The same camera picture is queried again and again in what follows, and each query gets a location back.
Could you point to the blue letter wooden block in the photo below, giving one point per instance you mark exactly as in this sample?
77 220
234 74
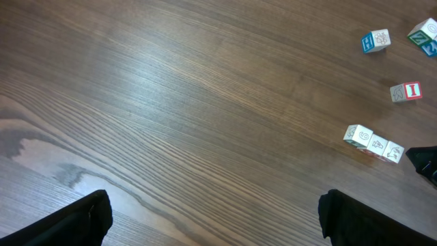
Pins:
375 41

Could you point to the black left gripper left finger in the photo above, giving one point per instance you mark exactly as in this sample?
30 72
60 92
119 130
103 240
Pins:
83 222

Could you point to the red I wooden block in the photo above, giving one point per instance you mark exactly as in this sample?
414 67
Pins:
406 91

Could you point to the green Z wooden block left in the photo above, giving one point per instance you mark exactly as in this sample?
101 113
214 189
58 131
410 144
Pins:
423 33

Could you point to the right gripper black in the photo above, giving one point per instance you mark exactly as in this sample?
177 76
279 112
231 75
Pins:
424 161

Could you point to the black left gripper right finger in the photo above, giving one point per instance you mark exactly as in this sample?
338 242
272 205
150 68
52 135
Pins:
348 222

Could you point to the green number six block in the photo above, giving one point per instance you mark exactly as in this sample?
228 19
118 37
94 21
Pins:
358 135

